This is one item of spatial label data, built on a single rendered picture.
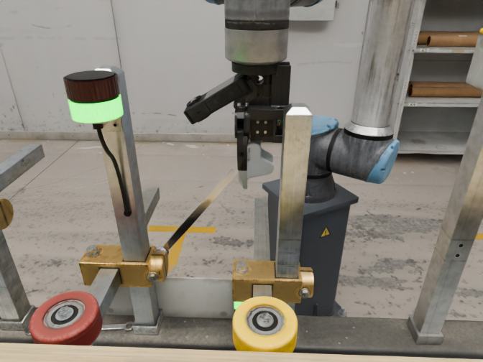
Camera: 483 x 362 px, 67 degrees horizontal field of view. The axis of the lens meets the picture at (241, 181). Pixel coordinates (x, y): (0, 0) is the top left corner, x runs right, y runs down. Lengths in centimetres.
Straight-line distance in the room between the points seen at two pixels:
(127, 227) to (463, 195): 50
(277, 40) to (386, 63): 64
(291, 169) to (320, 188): 78
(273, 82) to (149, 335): 50
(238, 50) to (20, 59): 332
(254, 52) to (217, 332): 49
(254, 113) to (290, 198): 14
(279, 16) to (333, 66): 274
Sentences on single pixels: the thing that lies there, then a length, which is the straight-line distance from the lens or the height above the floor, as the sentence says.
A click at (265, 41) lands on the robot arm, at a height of 120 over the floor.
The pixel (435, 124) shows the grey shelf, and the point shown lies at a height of 20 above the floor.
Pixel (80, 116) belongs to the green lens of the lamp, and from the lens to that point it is 47.
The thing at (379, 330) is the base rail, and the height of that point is 70.
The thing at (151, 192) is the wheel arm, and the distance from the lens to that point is 84.
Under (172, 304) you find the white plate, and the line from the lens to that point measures 74.
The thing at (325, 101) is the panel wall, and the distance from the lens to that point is 332.
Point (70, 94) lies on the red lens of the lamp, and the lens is 47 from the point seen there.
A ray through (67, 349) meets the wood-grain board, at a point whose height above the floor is 90.
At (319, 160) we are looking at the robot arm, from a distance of 123.
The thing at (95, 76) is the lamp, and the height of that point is 118.
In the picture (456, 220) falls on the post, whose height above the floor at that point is 96.
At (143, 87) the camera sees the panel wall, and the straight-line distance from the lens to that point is 338.
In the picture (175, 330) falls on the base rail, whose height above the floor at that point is 70.
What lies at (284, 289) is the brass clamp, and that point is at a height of 83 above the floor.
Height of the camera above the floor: 127
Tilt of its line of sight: 28 degrees down
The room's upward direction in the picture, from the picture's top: straight up
